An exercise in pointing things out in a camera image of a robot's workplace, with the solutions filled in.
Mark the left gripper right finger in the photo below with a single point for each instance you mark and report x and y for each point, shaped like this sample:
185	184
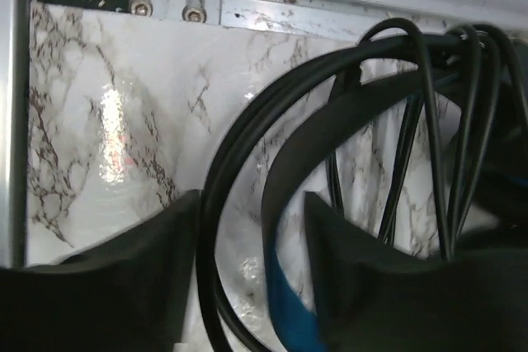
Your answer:
370	296

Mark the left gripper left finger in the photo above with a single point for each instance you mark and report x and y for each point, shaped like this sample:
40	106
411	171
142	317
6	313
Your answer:
128	293

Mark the black blue headphones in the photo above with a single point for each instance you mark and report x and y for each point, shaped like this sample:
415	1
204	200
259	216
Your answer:
470	86

